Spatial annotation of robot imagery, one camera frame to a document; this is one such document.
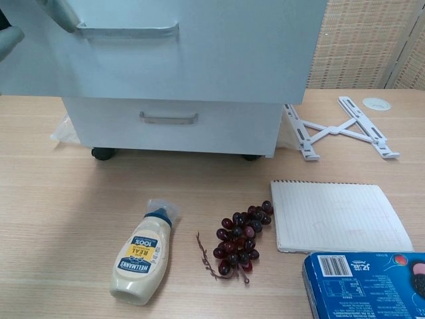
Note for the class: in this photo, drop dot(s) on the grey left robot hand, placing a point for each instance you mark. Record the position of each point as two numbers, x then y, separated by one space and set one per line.
66 16

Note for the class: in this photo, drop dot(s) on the white tall drawer front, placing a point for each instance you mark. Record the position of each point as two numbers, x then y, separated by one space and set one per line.
199 66

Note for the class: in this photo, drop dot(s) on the white short drawer front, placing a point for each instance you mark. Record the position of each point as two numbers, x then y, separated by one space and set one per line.
232 133

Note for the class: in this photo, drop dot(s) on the white drawer cabinet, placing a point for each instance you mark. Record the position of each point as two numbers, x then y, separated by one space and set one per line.
269 155

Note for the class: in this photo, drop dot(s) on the clear plastic bag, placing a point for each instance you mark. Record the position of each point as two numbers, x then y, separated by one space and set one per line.
66 131

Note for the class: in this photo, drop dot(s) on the black caster wheel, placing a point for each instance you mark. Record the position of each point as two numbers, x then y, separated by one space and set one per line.
251 157
103 154

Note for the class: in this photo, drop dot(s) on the Hellmann's mayonnaise squeeze bottle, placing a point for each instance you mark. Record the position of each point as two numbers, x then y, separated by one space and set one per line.
142 259

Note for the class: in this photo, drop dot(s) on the dark red grape bunch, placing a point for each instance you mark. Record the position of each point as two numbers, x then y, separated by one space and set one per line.
237 242

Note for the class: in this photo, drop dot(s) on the woven bamboo partition screen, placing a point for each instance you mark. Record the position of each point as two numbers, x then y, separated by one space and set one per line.
355 43

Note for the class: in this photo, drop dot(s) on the white folding laptop stand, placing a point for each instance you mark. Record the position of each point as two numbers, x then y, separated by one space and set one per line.
333 130

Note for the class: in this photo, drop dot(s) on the spiral lined paper notebook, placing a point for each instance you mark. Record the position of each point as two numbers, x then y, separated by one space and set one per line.
335 216

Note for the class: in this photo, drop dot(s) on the blue cookie box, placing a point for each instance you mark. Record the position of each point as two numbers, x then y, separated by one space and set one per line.
368 289

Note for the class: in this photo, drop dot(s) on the white partition frame post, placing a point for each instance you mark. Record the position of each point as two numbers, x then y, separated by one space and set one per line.
410 43

